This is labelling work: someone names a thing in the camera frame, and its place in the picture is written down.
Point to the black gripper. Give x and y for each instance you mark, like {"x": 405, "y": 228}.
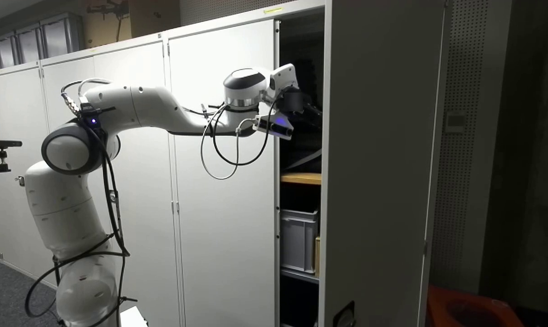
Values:
{"x": 298, "y": 106}

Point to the grey cabinet door perforated inside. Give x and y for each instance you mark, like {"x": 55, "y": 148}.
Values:
{"x": 384, "y": 151}

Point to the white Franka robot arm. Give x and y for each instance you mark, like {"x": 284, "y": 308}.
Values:
{"x": 140, "y": 106}

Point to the plain grey cabinet door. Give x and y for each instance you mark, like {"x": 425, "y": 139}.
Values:
{"x": 226, "y": 242}

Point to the grey end cabinet door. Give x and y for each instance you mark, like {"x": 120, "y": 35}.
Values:
{"x": 12, "y": 97}

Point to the wooden cabinet shelf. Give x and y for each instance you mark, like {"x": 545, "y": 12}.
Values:
{"x": 302, "y": 179}

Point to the grey plastic storage box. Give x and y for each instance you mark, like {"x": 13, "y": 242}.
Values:
{"x": 296, "y": 242}

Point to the perforated grey panel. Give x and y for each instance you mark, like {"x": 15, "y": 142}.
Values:
{"x": 467, "y": 73}

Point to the orange bin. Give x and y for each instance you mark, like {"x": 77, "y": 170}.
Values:
{"x": 443, "y": 309}

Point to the dark window row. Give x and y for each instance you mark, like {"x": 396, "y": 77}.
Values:
{"x": 44, "y": 39}

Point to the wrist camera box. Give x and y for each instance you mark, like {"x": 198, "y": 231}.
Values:
{"x": 275, "y": 128}

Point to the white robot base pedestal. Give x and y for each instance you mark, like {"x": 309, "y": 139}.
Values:
{"x": 133, "y": 319}

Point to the black camera stand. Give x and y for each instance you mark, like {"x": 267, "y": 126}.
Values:
{"x": 2, "y": 144}

